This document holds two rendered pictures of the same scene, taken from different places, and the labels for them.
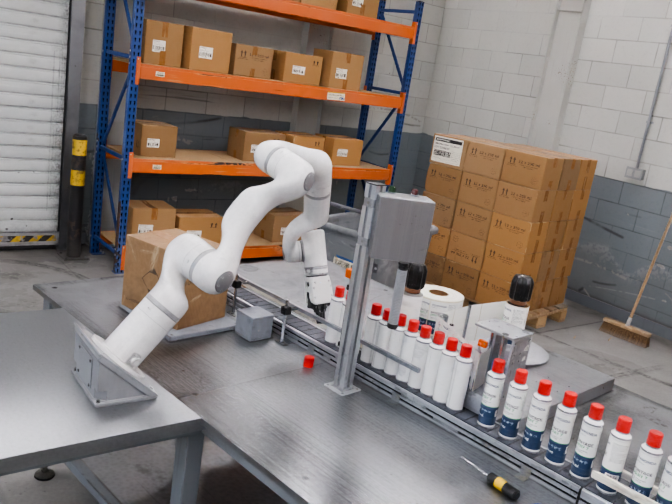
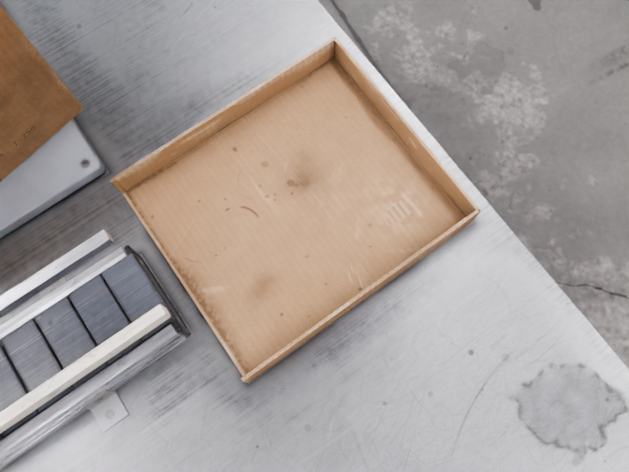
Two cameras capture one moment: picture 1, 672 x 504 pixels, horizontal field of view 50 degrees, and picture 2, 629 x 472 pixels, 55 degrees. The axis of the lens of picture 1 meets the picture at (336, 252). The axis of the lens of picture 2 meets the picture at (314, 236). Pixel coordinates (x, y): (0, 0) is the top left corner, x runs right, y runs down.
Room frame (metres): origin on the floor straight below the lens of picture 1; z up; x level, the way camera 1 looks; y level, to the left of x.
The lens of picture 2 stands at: (3.02, 0.35, 1.47)
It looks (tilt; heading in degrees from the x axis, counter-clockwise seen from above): 74 degrees down; 104
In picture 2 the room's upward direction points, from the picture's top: 4 degrees counter-clockwise
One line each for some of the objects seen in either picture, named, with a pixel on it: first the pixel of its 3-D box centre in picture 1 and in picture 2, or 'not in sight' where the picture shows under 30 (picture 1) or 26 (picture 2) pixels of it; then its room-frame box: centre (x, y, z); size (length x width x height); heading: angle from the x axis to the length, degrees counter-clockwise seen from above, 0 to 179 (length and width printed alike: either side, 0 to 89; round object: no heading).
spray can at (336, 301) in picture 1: (336, 314); not in sight; (2.37, -0.03, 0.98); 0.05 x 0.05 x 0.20
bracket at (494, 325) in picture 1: (503, 328); not in sight; (2.02, -0.53, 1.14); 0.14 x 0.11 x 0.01; 46
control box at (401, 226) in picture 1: (398, 226); not in sight; (2.11, -0.18, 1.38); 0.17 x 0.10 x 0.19; 101
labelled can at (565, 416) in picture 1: (562, 427); not in sight; (1.75, -0.67, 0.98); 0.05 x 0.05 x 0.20
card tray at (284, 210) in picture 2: not in sight; (293, 200); (2.94, 0.56, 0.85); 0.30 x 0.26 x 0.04; 46
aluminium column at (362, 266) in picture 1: (358, 289); not in sight; (2.12, -0.09, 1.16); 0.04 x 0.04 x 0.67; 46
